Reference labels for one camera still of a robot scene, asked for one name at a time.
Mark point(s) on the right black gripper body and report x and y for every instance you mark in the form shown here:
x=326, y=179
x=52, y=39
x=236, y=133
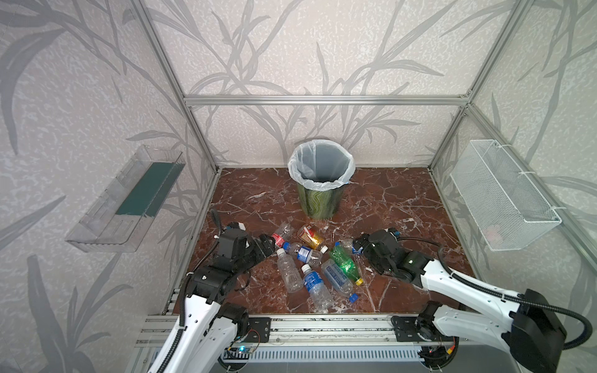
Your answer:
x=368, y=246

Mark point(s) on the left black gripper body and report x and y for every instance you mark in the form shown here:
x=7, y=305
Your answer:
x=260, y=245

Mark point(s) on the clear bottle blue label cap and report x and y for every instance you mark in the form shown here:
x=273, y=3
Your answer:
x=348, y=246

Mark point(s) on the green bottle yellow cap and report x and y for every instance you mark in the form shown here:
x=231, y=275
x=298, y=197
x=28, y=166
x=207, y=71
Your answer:
x=343, y=260

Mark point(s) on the clear bottle red label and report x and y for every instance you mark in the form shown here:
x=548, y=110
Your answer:
x=283, y=234

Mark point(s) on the clear bottle no label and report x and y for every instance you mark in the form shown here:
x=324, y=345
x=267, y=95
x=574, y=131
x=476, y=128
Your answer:
x=289, y=272

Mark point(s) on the small soda water bottle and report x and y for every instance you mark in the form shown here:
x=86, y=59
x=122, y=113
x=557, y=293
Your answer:
x=303, y=253

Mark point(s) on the yellow red label bottle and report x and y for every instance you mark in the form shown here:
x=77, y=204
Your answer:
x=309, y=235

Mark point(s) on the blue label white cap bottle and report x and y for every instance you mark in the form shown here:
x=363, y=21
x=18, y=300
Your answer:
x=318, y=291

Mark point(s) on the clear bottle pale blue label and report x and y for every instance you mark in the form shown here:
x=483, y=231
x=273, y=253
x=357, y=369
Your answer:
x=339, y=281

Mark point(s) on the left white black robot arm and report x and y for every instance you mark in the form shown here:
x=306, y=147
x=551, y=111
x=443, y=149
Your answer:
x=207, y=324

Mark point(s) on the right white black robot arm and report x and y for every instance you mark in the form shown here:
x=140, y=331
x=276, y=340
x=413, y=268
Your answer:
x=526, y=326

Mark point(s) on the green wood-pattern trash bin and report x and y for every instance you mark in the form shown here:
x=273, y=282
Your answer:
x=320, y=205

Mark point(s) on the translucent white bin liner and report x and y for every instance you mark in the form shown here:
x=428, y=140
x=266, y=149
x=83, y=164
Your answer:
x=321, y=165

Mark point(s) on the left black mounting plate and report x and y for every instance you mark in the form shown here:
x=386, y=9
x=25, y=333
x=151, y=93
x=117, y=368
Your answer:
x=254, y=330

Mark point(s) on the black mounting plate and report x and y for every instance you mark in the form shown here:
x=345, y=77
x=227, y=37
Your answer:
x=254, y=330
x=412, y=329

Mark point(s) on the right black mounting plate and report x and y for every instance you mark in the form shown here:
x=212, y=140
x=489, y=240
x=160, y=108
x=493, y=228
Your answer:
x=412, y=329

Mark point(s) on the small green circuit board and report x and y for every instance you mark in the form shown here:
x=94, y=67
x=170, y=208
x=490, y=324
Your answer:
x=240, y=353

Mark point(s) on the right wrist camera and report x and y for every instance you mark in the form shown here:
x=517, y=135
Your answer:
x=394, y=232

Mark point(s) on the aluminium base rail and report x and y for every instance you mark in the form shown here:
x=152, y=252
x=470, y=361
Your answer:
x=341, y=329

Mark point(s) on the clear acrylic wall shelf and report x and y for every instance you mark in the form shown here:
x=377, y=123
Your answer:
x=120, y=218

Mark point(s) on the white wire mesh basket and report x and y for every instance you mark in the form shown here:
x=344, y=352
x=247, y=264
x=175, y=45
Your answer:
x=508, y=208

